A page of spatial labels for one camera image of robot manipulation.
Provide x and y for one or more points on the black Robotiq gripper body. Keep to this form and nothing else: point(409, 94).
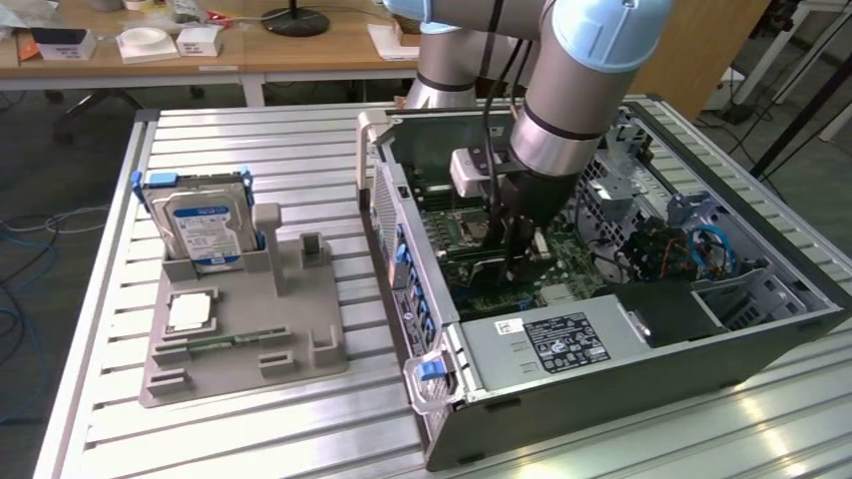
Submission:
point(538, 199)

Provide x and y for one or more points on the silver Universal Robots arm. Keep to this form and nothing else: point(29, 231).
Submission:
point(585, 75)

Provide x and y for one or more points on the CPU socket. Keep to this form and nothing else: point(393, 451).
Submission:
point(469, 227)

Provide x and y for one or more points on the green motherboard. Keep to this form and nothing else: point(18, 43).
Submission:
point(572, 269)

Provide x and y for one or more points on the silver chipset heatsink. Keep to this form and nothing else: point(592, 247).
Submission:
point(557, 295)

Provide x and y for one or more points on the metal disk bay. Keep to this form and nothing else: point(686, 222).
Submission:
point(618, 192)

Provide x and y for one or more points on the blue slot retention clip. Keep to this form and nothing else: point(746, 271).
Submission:
point(400, 247)
point(412, 284)
point(422, 312)
point(432, 336)

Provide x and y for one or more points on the silver power supply unit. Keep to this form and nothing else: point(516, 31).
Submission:
point(492, 364)

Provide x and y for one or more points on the blue case release latch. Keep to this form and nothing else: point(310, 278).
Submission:
point(426, 373)

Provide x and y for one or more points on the white floor bin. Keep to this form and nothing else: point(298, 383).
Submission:
point(721, 95)

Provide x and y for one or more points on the open black PC case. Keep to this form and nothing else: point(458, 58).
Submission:
point(598, 414)

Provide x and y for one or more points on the white paper booklet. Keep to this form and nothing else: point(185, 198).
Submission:
point(392, 47)

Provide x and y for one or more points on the grey parts rack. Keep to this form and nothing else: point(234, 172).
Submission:
point(278, 309)

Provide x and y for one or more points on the wooden cabinet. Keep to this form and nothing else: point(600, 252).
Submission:
point(718, 45)

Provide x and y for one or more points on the hard disk with blue caddy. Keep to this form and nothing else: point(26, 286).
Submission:
point(200, 229)

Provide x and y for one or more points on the green RAM stick on rack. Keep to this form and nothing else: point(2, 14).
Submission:
point(220, 343)

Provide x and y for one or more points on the black round lamp base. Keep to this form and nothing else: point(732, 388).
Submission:
point(296, 22)

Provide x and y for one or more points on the silver CPU chip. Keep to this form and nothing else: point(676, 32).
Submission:
point(188, 313)

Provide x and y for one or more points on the plain white box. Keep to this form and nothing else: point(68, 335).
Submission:
point(200, 42)

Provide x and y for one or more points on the white square tray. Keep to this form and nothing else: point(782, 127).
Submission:
point(146, 47)

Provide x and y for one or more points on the black office chair base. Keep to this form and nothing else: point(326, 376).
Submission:
point(86, 102)

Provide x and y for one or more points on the wooden desk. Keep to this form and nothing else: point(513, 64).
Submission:
point(100, 67)

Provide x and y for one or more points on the white box with black lid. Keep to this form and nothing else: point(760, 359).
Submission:
point(62, 45)

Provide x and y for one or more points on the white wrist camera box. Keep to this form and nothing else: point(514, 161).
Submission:
point(465, 174)

